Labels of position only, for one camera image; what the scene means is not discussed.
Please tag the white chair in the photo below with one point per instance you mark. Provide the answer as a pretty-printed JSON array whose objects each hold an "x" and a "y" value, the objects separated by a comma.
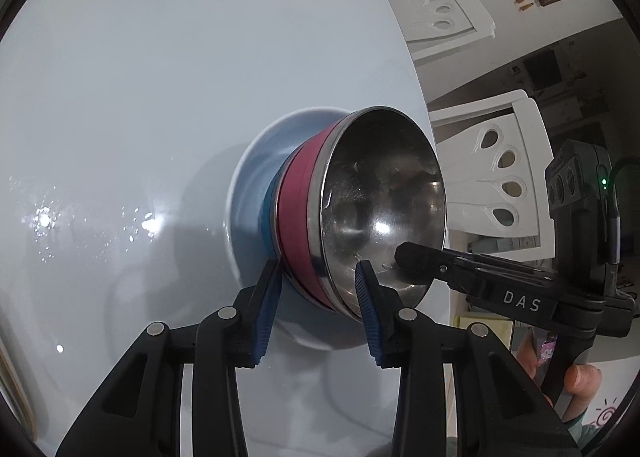
[
  {"x": 480, "y": 17},
  {"x": 530, "y": 127}
]

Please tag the pale yellow box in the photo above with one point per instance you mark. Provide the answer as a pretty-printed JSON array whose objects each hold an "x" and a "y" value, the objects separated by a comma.
[{"x": 495, "y": 329}]

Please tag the person's white printed clothing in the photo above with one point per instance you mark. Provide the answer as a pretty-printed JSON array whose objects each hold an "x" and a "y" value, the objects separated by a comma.
[{"x": 607, "y": 412}]

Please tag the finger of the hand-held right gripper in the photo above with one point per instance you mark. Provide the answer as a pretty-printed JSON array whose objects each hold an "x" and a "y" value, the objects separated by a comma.
[{"x": 415, "y": 262}]

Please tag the blue steel bowl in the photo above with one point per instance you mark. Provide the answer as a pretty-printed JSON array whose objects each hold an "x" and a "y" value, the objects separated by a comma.
[{"x": 270, "y": 217}]

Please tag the red steel bowl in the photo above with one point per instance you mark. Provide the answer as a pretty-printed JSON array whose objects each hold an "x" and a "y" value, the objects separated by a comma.
[{"x": 380, "y": 187}]

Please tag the white ceramic bowl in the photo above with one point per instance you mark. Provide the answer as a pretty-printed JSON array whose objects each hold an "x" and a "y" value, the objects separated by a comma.
[{"x": 250, "y": 162}]

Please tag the person's right hand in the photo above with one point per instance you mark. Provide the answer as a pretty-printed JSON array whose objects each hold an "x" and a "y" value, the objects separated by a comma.
[{"x": 585, "y": 382}]

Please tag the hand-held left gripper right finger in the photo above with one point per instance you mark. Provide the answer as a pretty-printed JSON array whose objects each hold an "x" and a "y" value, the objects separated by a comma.
[{"x": 367, "y": 312}]

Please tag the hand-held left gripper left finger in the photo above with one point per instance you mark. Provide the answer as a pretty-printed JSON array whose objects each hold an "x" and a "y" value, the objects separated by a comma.
[{"x": 265, "y": 317}]

